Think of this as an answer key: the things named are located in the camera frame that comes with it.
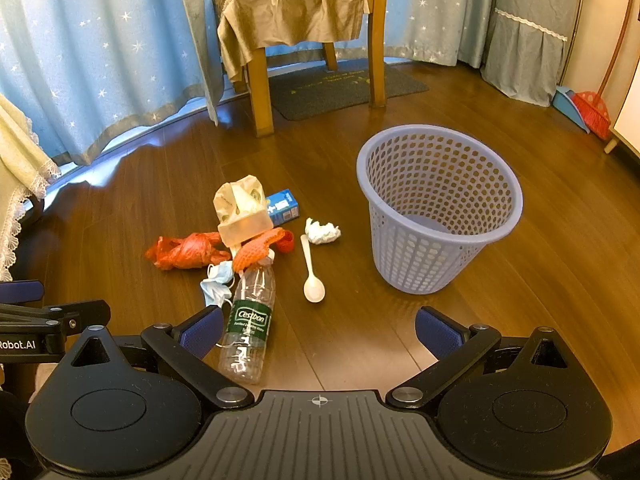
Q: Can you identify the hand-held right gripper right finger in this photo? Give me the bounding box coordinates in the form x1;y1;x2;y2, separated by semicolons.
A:
386;306;583;409

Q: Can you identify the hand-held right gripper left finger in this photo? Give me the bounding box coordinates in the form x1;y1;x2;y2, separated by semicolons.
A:
59;305;256;409

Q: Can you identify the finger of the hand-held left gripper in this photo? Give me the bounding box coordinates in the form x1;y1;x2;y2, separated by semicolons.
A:
0;299;112;342
0;280;46;306

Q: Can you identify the clear plastic water bottle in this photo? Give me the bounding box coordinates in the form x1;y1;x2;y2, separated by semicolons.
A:
218;252;277;385

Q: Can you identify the blue face mask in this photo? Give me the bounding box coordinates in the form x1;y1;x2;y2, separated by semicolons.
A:
200;260;236;308

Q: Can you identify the red plastic bag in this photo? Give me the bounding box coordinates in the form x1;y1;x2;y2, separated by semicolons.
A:
145;231;227;272

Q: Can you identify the orange foam net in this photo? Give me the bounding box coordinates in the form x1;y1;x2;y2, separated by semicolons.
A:
232;227;286;273

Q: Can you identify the translucent plastic cup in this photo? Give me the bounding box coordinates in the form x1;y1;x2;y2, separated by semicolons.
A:
217;211;274;248

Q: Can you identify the lilac plastic mesh basket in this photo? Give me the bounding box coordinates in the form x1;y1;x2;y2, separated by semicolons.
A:
356;125;524;295

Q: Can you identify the blue milk carton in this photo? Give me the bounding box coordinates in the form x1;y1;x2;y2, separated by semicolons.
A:
265;189;301;226

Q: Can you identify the white plastic spoon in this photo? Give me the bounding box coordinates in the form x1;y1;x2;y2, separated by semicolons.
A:
300;234;326;303

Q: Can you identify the cream lace cloth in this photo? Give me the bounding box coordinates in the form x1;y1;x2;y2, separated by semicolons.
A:
0;92;62;282

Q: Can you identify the crumpled white tissue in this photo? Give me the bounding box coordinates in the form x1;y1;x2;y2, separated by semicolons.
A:
305;217;342;246

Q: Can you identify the blue star curtain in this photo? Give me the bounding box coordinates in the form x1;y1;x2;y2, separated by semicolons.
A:
0;0;211;167
385;0;497;67

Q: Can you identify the blue dustpan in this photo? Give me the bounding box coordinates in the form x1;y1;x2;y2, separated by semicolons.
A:
552;0;601;134

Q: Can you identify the red broom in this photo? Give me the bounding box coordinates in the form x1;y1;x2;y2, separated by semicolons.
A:
571;0;638;140

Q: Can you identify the dark grey door mat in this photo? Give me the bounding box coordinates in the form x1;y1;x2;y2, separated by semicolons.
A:
267;62;430;121

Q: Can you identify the white cabinet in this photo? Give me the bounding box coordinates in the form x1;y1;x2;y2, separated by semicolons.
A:
604;72;640;154

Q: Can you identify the wooden chair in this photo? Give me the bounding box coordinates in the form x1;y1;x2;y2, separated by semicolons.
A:
212;0;393;138

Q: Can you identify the grey curtain with lace trim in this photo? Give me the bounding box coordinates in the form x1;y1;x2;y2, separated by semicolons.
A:
480;0;587;107

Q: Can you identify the brown chair cover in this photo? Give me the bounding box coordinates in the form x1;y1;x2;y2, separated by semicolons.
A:
212;0;382;82

